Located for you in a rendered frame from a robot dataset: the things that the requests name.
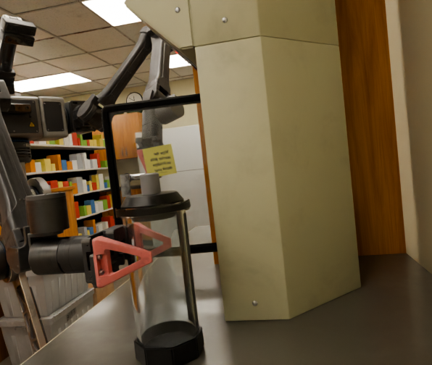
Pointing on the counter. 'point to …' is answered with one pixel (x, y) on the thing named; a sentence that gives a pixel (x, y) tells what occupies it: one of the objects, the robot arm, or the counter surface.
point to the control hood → (168, 22)
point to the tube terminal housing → (276, 154)
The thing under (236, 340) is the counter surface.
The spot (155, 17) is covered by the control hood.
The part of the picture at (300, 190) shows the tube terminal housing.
